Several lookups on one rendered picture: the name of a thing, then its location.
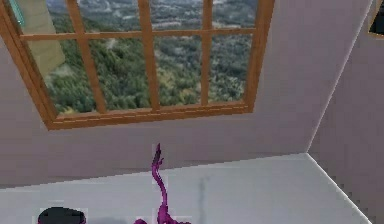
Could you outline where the wooden framed window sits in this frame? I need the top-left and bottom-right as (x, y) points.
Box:
(0, 0), (276, 131)

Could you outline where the black round pot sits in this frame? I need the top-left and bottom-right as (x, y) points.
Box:
(37, 206), (87, 224)

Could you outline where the wooden framed wall picture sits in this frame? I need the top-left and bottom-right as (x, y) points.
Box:
(367, 0), (384, 40)

